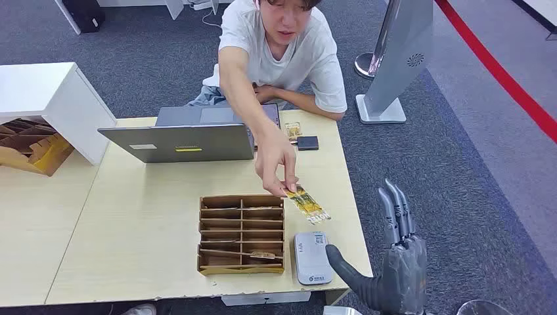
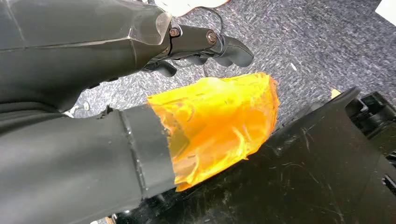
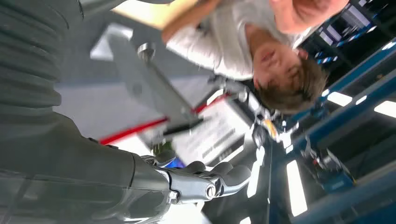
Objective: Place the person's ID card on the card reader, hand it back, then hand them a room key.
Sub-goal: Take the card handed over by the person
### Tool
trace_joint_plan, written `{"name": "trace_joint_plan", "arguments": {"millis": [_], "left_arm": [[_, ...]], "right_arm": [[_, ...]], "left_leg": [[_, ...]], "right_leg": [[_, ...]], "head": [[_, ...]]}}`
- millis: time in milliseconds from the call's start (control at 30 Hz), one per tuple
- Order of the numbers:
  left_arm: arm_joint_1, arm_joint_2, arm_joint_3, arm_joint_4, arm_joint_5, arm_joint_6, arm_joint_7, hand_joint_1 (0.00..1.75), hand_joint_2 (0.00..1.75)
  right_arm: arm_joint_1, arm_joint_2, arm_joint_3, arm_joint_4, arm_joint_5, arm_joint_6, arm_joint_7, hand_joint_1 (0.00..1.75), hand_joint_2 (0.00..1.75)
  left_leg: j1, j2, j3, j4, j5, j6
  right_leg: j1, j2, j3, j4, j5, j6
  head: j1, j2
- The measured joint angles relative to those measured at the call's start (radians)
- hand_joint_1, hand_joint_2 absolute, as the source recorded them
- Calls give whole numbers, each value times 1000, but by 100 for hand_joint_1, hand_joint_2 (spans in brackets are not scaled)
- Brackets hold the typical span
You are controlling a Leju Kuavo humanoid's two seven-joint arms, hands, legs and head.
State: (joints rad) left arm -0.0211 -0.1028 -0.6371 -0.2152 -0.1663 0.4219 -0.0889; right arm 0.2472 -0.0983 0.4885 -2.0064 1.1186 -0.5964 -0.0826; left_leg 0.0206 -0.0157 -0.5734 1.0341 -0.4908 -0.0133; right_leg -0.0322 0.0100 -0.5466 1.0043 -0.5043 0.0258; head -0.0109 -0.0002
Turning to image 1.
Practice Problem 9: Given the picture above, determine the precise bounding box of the person's left hand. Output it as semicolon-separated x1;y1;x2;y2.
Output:
252;83;280;104

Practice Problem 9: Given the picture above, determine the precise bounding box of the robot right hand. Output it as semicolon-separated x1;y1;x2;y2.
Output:
325;178;428;315

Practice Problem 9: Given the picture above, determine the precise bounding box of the person's right hand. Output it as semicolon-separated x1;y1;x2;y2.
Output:
254;127;302;199

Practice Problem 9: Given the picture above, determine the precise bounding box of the wooden card organizer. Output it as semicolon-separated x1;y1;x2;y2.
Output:
196;194;286;276

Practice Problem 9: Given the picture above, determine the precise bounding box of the small yellow patterned card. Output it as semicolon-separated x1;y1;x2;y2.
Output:
284;122;303;142

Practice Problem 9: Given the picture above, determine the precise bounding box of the person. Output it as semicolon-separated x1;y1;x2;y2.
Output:
187;0;348;199

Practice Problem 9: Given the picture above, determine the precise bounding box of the white card reader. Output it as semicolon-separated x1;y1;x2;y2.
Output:
294;231;334;286

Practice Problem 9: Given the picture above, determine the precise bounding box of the black smartphone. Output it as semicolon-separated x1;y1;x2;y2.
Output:
261;102;282;130

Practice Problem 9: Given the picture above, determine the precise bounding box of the black adapter box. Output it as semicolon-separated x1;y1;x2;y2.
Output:
297;136;320;152

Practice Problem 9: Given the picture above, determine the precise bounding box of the clear dome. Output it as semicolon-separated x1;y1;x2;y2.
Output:
456;300;515;315

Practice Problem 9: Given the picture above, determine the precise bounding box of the grey laptop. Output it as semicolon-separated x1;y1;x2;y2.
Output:
97;105;257;164

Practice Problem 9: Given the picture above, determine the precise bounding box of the chrome stanchion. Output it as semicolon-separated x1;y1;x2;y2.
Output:
354;0;401;81

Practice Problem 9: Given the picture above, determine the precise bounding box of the white desk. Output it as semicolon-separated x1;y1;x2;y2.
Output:
53;0;221;35
511;0;557;41

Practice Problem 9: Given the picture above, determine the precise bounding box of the silver kiosk stand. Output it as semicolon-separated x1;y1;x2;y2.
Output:
355;0;435;125

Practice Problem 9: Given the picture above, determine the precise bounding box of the white shoe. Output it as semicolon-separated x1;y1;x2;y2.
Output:
121;303;158;315

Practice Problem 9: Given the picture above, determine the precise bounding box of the white cabinet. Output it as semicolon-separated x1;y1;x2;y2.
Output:
0;62;118;167

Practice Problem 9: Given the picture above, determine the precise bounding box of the red barrier belt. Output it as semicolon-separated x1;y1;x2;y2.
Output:
434;0;557;144

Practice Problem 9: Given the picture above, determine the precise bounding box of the cardboard slotted organizer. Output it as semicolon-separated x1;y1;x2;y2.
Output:
0;117;76;178

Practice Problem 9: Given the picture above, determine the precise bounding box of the white power cable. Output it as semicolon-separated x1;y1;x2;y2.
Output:
200;7;223;30

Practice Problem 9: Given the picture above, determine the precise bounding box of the white table bracket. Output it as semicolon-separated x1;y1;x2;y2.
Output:
221;291;313;307

